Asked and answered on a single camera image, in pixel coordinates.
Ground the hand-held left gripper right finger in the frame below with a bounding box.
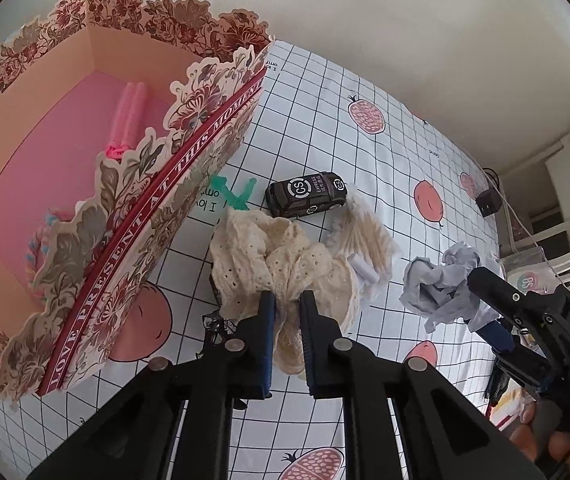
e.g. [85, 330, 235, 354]
[298, 290, 548, 480]

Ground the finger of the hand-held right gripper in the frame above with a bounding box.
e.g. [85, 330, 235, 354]
[480, 319, 553, 397]
[466, 266, 570, 361]

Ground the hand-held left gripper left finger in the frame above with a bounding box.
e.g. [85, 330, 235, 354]
[25, 291, 277, 480]

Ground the grey tissue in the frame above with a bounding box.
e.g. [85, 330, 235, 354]
[399, 241, 501, 333]

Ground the cream lace cloth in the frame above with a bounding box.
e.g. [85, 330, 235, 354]
[209, 208, 361, 376]

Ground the white plastic printed part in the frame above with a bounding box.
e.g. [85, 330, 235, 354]
[347, 254, 382, 288]

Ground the bag of cotton swabs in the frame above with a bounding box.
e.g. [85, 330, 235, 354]
[322, 195, 401, 301]

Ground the floral paper gift box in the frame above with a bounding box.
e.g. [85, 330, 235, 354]
[0, 0, 273, 403]

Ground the person's right hand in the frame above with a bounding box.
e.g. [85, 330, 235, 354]
[509, 402, 570, 466]

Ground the clear plastic box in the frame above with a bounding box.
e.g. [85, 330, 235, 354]
[500, 247, 566, 311]

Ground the black toy horse figure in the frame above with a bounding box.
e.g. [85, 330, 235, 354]
[200, 310, 240, 357]

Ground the black power adapter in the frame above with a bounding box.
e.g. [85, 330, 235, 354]
[475, 187, 502, 218]

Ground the green plastic clip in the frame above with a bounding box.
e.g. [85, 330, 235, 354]
[209, 174, 258, 211]

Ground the black toy car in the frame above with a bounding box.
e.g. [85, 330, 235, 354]
[265, 171, 350, 219]

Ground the fruit print checked tablecloth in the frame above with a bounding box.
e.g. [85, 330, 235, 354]
[0, 40, 556, 480]

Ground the white cable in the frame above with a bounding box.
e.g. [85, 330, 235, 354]
[495, 180, 566, 281]

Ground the white furniture frame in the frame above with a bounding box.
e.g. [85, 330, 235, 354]
[495, 95, 570, 281]

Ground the pink blue braided bracelet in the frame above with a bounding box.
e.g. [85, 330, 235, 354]
[24, 212, 73, 306]

